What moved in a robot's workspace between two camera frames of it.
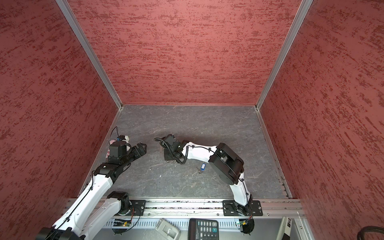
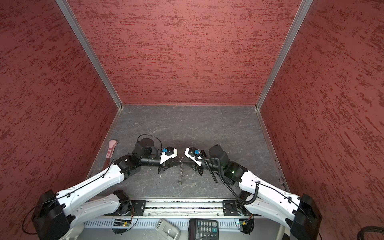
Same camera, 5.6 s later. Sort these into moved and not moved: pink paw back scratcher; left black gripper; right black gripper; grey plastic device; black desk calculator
Moved: left black gripper; right black gripper
Not moved: pink paw back scratcher; black desk calculator; grey plastic device
